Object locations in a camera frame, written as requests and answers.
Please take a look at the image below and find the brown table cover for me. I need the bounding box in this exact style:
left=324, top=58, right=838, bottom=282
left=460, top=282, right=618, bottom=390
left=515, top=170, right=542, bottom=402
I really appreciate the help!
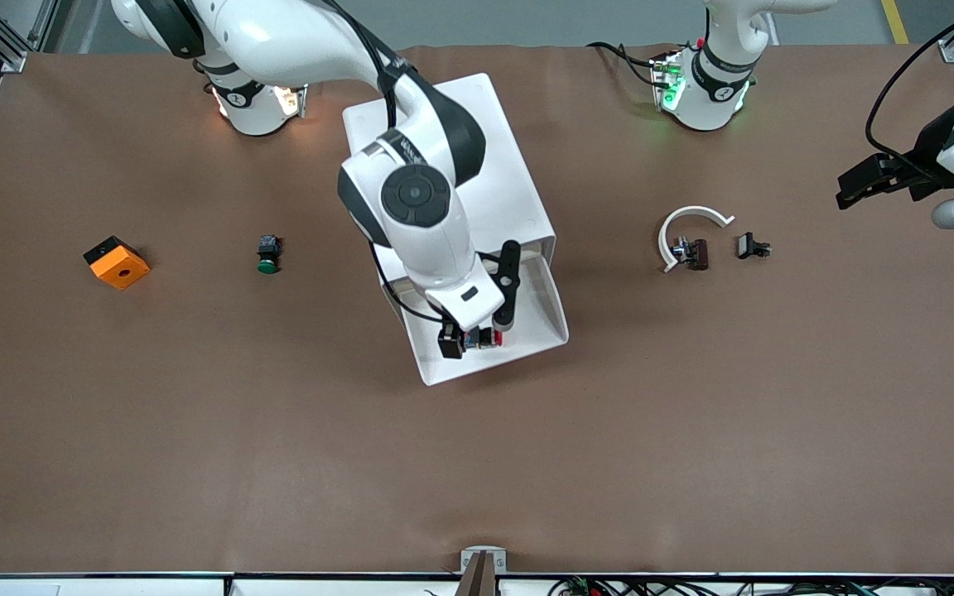
left=0, top=43, right=954, bottom=576

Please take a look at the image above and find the white curved plastic piece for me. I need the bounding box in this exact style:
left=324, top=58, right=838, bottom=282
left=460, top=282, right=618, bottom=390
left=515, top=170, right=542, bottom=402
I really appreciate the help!
left=658, top=204, right=736, bottom=274

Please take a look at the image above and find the small dark brown component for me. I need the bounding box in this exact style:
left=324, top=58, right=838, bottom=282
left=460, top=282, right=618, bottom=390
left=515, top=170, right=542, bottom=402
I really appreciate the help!
left=671, top=237, right=710, bottom=272

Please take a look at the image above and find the metal base connector plate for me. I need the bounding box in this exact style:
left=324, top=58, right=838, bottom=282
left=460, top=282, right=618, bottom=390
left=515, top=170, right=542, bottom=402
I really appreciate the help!
left=649, top=50, right=687, bottom=115
left=277, top=81, right=312, bottom=118

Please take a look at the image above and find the brown pointed bar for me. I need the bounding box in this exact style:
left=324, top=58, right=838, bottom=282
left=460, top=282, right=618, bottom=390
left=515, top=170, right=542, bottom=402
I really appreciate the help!
left=454, top=552, right=501, bottom=596

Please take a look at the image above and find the orange box with hole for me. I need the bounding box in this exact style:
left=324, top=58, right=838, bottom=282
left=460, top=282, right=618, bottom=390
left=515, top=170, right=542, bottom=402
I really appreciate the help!
left=83, top=235, right=152, bottom=291

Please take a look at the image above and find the grey table edge bracket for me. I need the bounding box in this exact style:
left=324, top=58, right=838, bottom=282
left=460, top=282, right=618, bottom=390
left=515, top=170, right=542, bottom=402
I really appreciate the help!
left=460, top=546, right=508, bottom=574

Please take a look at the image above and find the black base cable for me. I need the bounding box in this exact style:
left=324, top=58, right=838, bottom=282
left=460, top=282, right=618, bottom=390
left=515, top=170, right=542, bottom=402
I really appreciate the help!
left=586, top=41, right=662, bottom=90

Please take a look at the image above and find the white table edge rail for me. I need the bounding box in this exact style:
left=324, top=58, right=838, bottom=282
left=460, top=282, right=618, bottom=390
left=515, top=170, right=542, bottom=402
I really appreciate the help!
left=0, top=573, right=954, bottom=596

